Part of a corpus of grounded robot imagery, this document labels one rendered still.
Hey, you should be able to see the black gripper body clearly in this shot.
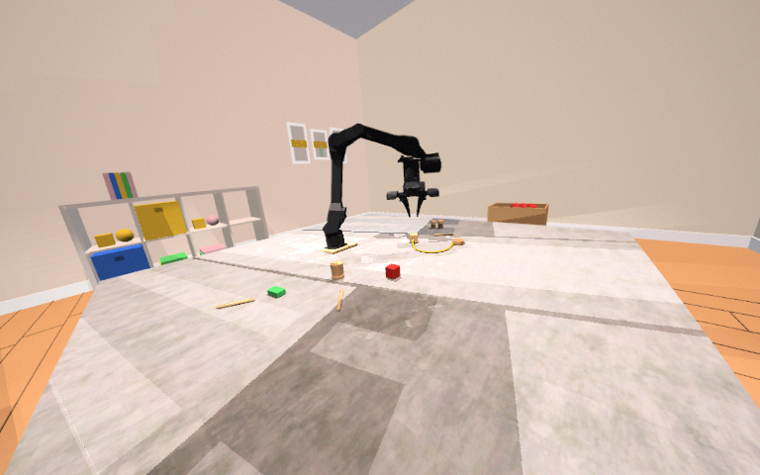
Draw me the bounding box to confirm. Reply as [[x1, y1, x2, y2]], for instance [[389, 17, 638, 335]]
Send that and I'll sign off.
[[386, 173, 439, 200]]

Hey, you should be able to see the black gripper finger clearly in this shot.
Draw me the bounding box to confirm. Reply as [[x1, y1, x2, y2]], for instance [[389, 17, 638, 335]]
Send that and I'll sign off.
[[399, 198, 411, 218], [417, 197, 427, 217]]

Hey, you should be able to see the small green block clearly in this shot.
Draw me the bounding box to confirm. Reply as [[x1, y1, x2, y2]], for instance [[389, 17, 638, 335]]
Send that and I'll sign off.
[[267, 286, 286, 298]]

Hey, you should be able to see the tan wooden cylinder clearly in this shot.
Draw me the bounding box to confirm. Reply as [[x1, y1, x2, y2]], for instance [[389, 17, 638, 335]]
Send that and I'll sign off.
[[330, 261, 344, 279]]

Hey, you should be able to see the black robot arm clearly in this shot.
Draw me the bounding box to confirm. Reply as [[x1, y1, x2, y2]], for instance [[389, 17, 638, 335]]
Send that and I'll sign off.
[[322, 124, 441, 249]]

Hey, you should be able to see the red cube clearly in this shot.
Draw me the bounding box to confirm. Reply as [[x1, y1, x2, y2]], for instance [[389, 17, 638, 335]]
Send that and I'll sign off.
[[385, 264, 401, 279]]

